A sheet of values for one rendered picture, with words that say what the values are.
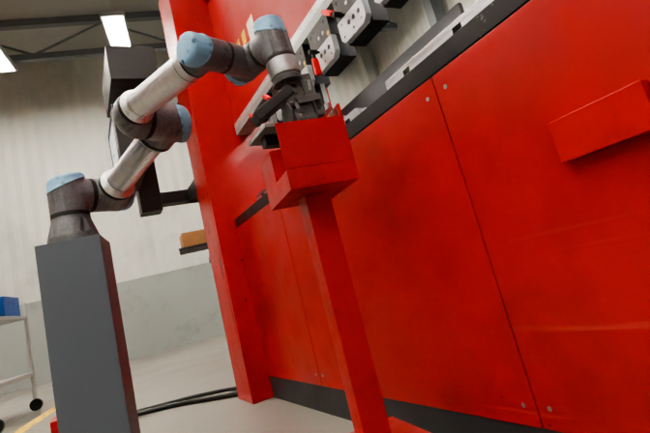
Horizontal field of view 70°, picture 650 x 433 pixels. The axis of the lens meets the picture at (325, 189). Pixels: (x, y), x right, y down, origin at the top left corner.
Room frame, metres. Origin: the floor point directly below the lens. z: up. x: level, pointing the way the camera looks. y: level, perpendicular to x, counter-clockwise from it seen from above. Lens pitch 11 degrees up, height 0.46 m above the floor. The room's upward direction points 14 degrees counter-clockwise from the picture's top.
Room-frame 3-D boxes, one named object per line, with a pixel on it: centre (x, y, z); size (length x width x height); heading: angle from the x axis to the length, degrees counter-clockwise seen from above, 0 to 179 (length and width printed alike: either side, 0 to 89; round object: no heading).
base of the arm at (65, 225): (1.46, 0.82, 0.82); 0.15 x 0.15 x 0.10
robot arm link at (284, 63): (1.01, 0.02, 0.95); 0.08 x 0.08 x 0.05
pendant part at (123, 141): (2.43, 1.01, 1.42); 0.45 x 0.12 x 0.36; 30
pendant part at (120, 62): (2.52, 0.96, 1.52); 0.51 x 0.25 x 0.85; 30
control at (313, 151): (1.06, 0.03, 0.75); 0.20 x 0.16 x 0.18; 22
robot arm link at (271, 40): (1.01, 0.03, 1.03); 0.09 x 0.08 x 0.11; 52
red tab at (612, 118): (0.68, -0.42, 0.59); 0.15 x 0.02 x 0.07; 29
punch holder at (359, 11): (1.33, -0.24, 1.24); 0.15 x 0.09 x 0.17; 29
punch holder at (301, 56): (1.68, -0.05, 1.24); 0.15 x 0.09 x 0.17; 29
